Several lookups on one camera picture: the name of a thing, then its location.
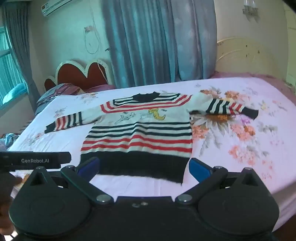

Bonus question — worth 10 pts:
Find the plain pink sheet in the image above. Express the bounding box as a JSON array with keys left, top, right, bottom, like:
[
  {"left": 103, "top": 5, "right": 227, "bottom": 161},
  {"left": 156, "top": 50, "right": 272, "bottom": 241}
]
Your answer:
[{"left": 209, "top": 71, "right": 296, "bottom": 98}]

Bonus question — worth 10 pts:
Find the brown white headboard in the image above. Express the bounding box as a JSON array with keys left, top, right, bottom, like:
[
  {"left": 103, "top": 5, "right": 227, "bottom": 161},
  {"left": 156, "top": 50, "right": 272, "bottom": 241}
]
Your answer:
[{"left": 44, "top": 59, "right": 114, "bottom": 92}]

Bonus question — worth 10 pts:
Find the cream arched headboard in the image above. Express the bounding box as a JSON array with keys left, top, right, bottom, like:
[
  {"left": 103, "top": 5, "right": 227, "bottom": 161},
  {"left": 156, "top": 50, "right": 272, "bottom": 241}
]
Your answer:
[{"left": 215, "top": 37, "right": 288, "bottom": 79}]

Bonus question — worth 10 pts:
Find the grey window curtain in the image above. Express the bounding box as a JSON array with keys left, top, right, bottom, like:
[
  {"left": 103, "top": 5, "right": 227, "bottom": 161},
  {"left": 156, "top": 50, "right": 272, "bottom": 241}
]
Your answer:
[{"left": 2, "top": 4, "right": 41, "bottom": 102}]

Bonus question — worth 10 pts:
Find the teal cushion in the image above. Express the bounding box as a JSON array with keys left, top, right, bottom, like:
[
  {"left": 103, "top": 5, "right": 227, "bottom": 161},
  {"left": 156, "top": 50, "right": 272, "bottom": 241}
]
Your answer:
[{"left": 2, "top": 83, "right": 28, "bottom": 103}]

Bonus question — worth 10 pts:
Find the white air conditioner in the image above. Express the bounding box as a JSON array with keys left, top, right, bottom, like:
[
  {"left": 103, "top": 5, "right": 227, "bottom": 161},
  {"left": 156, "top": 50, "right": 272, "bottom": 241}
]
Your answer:
[{"left": 41, "top": 0, "right": 74, "bottom": 16}]

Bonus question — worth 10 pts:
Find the person's left hand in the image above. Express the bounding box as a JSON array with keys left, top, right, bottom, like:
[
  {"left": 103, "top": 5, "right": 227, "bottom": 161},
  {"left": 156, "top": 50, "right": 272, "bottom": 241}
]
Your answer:
[{"left": 0, "top": 173, "right": 17, "bottom": 233}]

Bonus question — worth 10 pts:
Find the pile of pink grey bedding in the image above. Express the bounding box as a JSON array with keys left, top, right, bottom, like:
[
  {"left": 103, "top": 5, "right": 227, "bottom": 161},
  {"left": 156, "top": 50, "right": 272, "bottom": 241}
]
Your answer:
[{"left": 35, "top": 83, "right": 84, "bottom": 115}]

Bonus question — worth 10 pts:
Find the striped knit sweater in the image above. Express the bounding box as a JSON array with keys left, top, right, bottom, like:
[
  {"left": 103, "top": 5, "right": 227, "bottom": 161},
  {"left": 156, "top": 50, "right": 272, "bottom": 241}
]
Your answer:
[{"left": 44, "top": 92, "right": 259, "bottom": 185}]

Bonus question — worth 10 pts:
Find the blue curtain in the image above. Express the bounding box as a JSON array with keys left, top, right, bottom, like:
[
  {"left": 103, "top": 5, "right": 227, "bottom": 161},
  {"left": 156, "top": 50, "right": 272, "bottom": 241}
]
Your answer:
[{"left": 102, "top": 0, "right": 183, "bottom": 88}]

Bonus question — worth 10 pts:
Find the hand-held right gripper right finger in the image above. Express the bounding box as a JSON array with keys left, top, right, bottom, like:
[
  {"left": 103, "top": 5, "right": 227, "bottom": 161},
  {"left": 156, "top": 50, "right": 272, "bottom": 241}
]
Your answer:
[{"left": 175, "top": 158, "right": 266, "bottom": 206}]

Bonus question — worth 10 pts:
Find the white hanging cable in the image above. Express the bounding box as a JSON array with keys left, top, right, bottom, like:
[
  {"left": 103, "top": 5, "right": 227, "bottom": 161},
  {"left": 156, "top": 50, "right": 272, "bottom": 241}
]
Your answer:
[{"left": 84, "top": 5, "right": 109, "bottom": 81}]

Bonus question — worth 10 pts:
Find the window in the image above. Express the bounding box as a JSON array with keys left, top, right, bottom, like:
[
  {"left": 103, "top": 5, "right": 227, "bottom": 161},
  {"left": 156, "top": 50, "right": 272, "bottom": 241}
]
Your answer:
[{"left": 0, "top": 26, "right": 25, "bottom": 106}]

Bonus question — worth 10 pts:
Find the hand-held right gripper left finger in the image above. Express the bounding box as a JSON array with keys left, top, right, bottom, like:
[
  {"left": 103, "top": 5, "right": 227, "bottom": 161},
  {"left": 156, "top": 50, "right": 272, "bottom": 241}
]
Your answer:
[{"left": 22, "top": 157, "right": 114, "bottom": 207}]

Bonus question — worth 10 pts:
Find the grey-purple curtain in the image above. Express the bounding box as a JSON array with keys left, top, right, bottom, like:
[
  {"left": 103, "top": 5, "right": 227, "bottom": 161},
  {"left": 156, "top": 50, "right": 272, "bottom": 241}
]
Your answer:
[{"left": 172, "top": 0, "right": 218, "bottom": 80}]

